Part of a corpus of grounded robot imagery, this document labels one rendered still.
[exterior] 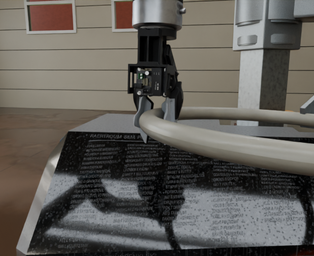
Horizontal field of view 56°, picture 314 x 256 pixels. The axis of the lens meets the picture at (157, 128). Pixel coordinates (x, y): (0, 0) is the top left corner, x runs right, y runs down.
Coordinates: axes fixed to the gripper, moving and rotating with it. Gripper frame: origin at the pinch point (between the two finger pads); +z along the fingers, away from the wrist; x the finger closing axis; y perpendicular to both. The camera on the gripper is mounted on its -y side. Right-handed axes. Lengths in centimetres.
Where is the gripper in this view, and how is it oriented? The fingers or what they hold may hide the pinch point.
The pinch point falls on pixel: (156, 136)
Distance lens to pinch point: 58.5
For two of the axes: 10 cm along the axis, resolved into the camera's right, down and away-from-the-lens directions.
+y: -2.9, 1.5, -9.5
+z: -0.3, 9.9, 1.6
